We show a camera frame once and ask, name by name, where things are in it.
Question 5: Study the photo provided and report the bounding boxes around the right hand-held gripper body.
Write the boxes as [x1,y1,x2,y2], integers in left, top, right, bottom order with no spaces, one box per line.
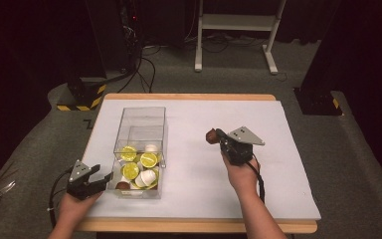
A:
[220,125,266,166]

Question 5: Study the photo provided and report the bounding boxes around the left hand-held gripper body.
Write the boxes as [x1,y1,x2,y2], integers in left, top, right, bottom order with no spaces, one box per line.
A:
[66,159,103,201]

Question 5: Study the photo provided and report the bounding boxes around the brown coffee capsule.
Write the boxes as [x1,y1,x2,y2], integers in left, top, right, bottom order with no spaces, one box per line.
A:
[205,127,221,145]

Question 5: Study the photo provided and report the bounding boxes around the pile of coffee capsules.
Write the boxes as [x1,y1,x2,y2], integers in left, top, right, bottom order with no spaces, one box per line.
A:
[114,143,163,191]

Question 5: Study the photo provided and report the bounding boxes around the clear plastic drawer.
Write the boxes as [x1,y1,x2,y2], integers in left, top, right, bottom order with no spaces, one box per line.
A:
[106,138,167,200]

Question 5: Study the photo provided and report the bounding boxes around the clear plastic box case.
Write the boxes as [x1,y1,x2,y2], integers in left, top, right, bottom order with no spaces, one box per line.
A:
[112,106,168,169]

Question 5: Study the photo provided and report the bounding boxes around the person's left hand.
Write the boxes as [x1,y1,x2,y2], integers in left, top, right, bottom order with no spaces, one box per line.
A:
[57,192,102,229]

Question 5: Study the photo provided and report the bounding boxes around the person's right hand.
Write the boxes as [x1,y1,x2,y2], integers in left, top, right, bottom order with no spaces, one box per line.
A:
[221,153,262,197]

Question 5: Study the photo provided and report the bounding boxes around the wooden table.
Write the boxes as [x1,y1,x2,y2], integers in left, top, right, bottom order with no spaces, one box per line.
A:
[76,93,318,235]

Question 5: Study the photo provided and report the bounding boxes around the white table mat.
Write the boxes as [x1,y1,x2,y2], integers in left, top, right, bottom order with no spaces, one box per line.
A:
[81,99,322,221]

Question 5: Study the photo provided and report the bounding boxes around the black yellow striped base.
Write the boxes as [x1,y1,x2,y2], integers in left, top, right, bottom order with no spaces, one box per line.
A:
[57,73,108,113]

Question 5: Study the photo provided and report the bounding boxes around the white metal stand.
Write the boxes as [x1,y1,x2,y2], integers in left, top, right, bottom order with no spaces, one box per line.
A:
[193,0,287,76]

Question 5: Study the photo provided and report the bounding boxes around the wide black column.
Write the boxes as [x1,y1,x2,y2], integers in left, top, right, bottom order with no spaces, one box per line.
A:
[299,0,382,91]

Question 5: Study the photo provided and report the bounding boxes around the left hand-held gripper black cable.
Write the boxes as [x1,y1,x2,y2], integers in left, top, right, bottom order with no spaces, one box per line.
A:
[47,166,75,230]

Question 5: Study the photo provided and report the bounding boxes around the hand-held gripper black cable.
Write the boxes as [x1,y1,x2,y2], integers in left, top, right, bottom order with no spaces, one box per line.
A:
[246,161,267,204]
[47,166,75,230]

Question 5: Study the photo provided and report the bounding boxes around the right hand-held gripper black cable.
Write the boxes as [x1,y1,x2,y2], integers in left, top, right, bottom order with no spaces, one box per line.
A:
[246,161,267,204]

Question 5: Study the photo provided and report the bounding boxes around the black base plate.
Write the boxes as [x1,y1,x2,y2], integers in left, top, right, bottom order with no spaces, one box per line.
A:
[292,87,343,117]

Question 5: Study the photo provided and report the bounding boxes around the cables under white stand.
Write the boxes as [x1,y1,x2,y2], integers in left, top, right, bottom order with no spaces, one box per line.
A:
[184,31,267,54]

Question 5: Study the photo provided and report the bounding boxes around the black floor cables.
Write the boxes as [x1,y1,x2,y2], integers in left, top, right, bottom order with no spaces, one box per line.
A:
[116,46,157,95]

